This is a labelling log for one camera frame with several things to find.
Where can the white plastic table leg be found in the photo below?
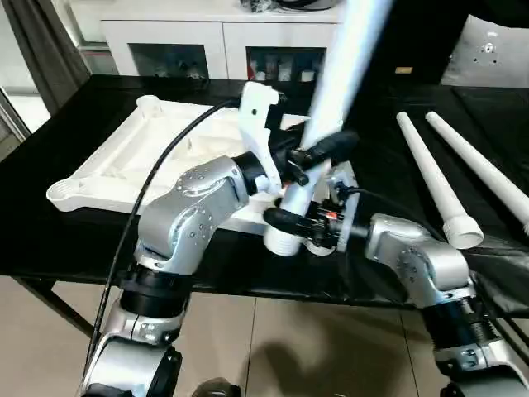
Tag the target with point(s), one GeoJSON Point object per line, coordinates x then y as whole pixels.
{"type": "Point", "coordinates": [344, 74]}
{"type": "Point", "coordinates": [434, 178]}
{"type": "Point", "coordinates": [475, 161]}

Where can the white plastic table top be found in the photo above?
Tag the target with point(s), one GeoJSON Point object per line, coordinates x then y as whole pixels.
{"type": "Point", "coordinates": [103, 173]}

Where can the black work mat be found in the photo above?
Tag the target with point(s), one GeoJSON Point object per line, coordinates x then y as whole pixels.
{"type": "Point", "coordinates": [413, 103]}

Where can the black cabinet with gold label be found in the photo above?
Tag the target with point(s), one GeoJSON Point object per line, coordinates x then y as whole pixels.
{"type": "Point", "coordinates": [413, 37]}

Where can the round grey appliance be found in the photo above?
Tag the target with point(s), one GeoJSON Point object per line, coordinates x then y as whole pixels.
{"type": "Point", "coordinates": [303, 4]}

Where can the white sideboard with glass doors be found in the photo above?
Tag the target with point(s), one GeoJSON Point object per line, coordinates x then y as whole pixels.
{"type": "Point", "coordinates": [223, 33]}

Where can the bag of black parts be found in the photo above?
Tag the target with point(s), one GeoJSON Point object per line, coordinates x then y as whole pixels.
{"type": "Point", "coordinates": [256, 4]}

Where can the grey cushion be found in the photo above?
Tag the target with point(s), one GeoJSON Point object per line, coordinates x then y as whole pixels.
{"type": "Point", "coordinates": [492, 54]}

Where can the black metal rod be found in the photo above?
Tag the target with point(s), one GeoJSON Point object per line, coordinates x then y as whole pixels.
{"type": "Point", "coordinates": [62, 306]}

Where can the grey curtain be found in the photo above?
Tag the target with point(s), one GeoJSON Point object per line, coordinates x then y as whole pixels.
{"type": "Point", "coordinates": [45, 45]}

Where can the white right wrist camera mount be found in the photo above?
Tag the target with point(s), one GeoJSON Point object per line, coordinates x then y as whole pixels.
{"type": "Point", "coordinates": [347, 223]}

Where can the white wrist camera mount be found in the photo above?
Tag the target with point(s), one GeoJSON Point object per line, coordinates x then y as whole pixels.
{"type": "Point", "coordinates": [254, 111]}
{"type": "Point", "coordinates": [347, 223]}

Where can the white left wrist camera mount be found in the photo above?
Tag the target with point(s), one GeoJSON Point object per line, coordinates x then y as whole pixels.
{"type": "Point", "coordinates": [254, 111]}

